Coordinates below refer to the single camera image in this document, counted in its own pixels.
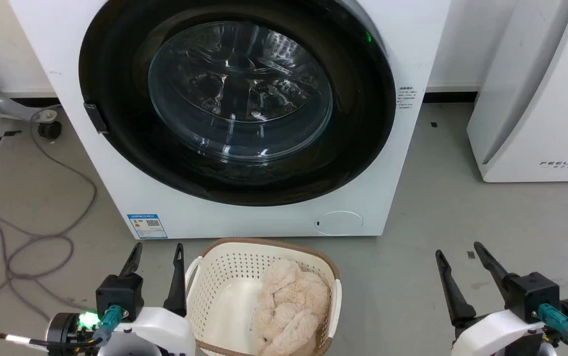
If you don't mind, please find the white Feelbird appliance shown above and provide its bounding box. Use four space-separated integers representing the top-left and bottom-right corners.
466 0 568 183

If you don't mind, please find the black round washer door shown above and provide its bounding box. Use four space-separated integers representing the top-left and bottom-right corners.
79 0 396 207

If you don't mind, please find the round white filter cover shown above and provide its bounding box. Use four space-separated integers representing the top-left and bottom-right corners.
314 211 364 236

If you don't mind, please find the small text warning sticker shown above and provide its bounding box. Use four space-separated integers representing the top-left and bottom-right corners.
397 85 419 110

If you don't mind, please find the white washing machine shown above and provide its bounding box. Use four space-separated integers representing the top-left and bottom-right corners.
9 0 452 240

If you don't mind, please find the black caster wheel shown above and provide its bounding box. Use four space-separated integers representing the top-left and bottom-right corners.
31 109 63 140

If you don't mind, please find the beige plush toy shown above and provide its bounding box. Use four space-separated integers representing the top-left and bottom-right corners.
252 259 331 356

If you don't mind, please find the grey floor cable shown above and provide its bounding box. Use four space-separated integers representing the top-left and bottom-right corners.
0 105 98 329

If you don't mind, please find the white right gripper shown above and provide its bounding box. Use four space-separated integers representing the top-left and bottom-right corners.
435 241 547 356

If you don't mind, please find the cream perforated laundry basket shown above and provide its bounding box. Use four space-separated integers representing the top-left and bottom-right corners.
185 238 342 356

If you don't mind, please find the blue energy label sticker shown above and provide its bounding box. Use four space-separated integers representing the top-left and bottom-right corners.
127 214 168 240

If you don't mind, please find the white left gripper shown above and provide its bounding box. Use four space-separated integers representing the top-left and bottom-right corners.
97 242 197 356

